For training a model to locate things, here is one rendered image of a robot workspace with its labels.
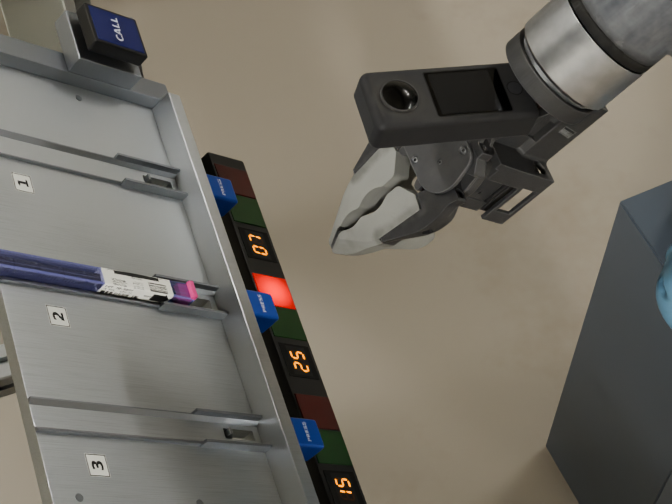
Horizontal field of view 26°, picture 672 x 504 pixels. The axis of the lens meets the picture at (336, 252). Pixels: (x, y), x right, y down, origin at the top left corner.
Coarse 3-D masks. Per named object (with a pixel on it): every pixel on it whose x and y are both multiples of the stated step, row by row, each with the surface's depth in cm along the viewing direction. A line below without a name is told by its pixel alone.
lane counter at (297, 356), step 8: (280, 344) 111; (288, 344) 112; (288, 352) 111; (296, 352) 112; (304, 352) 113; (288, 360) 111; (296, 360) 111; (304, 360) 112; (312, 360) 113; (288, 368) 110; (296, 368) 111; (304, 368) 111; (312, 368) 112; (296, 376) 110; (304, 376) 111; (312, 376) 112
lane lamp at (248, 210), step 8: (240, 200) 119; (248, 200) 120; (256, 200) 121; (232, 208) 118; (240, 208) 118; (248, 208) 119; (256, 208) 120; (232, 216) 117; (240, 216) 118; (248, 216) 118; (256, 216) 119; (256, 224) 118; (264, 224) 119
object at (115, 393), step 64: (0, 128) 102; (64, 128) 107; (128, 128) 113; (0, 192) 98; (64, 192) 103; (128, 192) 108; (64, 256) 99; (128, 256) 103; (192, 256) 109; (0, 320) 92; (64, 320) 95; (128, 320) 99; (192, 320) 104; (64, 384) 92; (128, 384) 96; (192, 384) 100; (64, 448) 88; (128, 448) 92; (192, 448) 96; (256, 448) 100
